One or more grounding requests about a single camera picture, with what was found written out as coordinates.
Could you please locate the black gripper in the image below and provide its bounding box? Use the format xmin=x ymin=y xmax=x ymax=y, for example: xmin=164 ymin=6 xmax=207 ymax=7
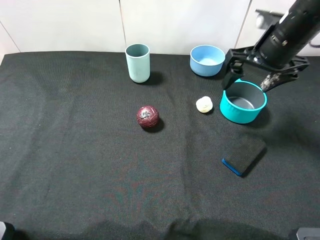
xmin=222 ymin=24 xmax=310 ymax=92

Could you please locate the teal saucepan with handle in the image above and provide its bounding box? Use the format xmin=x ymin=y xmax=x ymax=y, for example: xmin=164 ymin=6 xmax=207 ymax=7
xmin=219 ymin=79 xmax=268 ymax=124

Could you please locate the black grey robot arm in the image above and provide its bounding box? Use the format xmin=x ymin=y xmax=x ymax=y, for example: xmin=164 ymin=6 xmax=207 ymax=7
xmin=221 ymin=0 xmax=320 ymax=92

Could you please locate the blue bowl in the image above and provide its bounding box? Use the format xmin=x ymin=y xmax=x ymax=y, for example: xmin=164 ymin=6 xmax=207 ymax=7
xmin=189 ymin=45 xmax=226 ymax=77

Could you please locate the cream white small toy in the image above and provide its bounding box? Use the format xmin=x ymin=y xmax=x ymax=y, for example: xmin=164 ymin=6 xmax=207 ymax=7
xmin=195 ymin=96 xmax=213 ymax=114

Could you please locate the black blue sponge block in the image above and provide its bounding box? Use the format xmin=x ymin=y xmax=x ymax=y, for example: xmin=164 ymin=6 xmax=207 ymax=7
xmin=221 ymin=138 xmax=266 ymax=177

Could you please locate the dark red ball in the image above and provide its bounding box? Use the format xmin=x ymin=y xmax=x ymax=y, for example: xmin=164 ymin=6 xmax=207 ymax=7
xmin=136 ymin=105 xmax=160 ymax=129

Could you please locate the light teal tall cup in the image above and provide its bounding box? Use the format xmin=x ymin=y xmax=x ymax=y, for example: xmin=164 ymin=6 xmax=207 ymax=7
xmin=125 ymin=43 xmax=151 ymax=84

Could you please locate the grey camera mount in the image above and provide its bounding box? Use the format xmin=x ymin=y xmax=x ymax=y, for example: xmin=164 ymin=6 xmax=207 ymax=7
xmin=255 ymin=9 xmax=284 ymax=30

